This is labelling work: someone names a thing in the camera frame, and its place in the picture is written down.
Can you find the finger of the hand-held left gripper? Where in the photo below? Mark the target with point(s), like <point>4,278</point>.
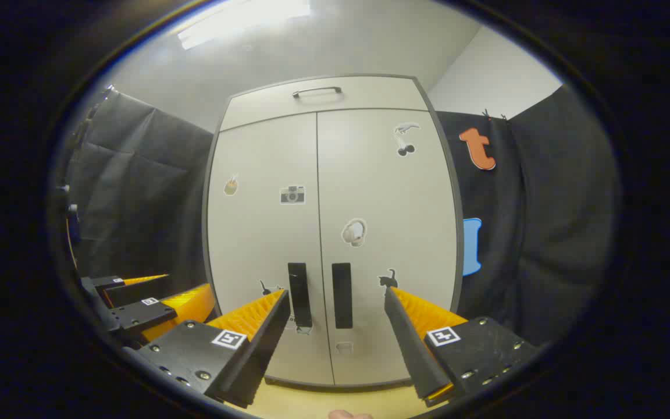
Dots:
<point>137,317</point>
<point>137,291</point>

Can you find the black backdrop cloth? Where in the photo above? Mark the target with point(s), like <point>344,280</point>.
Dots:
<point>544,221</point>

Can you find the grey double-door shoe cabinet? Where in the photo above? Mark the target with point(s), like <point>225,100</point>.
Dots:
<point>335,233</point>

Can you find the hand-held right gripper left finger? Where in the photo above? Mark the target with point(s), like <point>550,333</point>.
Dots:
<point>253,355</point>

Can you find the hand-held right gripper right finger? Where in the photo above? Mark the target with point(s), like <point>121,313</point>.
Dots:
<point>413,343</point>

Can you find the grey cabinet door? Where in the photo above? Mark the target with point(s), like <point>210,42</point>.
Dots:
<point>405,221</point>
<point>259,233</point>

